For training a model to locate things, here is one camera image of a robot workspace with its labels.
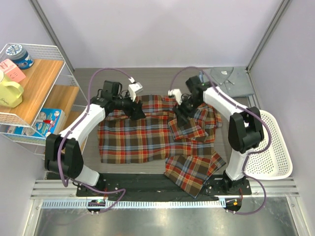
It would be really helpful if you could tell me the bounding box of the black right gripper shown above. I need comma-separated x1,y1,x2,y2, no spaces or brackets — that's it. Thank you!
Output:
173,96,204,127

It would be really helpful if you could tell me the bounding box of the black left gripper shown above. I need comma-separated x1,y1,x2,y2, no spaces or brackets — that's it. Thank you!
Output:
112,90,145,120

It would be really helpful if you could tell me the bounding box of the red brown plaid shirt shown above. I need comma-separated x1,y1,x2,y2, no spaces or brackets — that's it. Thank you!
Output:
97,95,225,197

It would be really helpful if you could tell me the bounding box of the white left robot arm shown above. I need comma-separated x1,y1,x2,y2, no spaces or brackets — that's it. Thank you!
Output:
44,81,145,196

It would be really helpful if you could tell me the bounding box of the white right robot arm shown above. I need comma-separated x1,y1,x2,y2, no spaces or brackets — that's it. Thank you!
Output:
168,76,264,194

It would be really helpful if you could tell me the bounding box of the folded light blue shirt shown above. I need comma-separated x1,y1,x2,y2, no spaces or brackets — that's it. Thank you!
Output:
199,71,204,83

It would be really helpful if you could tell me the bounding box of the folded grey button shirt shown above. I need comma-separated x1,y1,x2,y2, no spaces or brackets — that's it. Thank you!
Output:
202,66,254,98

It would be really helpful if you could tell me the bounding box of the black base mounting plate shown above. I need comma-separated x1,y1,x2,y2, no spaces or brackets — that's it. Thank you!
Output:
46,172,252,197

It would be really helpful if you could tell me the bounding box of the blue product box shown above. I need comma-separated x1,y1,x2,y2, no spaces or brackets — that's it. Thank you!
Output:
5,108,66,142

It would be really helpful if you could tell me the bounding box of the white perforated plastic basket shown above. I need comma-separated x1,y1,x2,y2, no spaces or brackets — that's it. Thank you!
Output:
245,110,293,180

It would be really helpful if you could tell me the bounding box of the yellow plastic pitcher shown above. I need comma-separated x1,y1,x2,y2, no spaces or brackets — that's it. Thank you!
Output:
0,71,24,108

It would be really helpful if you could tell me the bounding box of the blue round tin can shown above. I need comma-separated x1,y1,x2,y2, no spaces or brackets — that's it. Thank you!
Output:
5,44,34,70

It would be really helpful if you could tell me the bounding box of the pink small box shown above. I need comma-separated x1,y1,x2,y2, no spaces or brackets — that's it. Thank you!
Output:
0,59,26,83

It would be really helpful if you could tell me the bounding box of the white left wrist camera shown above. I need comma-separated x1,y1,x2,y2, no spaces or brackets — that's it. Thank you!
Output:
128,77,143,102

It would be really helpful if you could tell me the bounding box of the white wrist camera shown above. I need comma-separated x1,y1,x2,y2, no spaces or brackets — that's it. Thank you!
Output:
128,77,143,102
168,88,182,105

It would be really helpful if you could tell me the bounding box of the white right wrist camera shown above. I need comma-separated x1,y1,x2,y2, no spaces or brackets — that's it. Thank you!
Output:
168,88,182,105

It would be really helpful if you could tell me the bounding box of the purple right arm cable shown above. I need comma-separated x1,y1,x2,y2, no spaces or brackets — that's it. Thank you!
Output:
169,66,273,216

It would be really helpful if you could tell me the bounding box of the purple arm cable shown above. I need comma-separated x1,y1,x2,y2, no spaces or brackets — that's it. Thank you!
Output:
169,66,273,216
58,68,133,214

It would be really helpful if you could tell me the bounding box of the white wire wooden shelf rack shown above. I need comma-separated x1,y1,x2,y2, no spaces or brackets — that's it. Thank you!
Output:
0,44,87,157

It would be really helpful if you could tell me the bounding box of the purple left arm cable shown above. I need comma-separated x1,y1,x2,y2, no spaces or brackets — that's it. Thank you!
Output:
58,68,133,214

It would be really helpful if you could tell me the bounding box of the aluminium frame rail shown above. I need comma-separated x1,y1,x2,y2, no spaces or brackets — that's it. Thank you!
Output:
31,177,299,201

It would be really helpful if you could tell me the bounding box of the white slotted cable duct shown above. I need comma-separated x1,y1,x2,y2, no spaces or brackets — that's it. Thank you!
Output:
41,198,226,209

